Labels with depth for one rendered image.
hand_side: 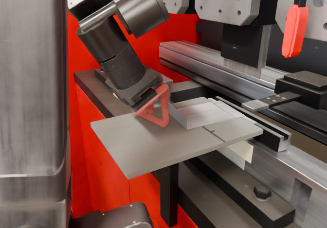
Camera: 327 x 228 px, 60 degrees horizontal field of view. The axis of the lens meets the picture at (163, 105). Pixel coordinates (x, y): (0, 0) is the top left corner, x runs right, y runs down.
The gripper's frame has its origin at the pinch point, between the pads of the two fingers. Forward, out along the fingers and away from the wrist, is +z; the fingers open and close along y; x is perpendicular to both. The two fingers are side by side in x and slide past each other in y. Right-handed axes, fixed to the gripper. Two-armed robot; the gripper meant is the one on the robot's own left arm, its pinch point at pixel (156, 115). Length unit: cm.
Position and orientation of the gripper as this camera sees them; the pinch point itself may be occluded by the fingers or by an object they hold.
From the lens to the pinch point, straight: 50.9
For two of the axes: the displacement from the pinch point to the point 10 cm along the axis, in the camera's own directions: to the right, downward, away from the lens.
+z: 4.4, 7.0, 5.7
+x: -7.5, 6.3, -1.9
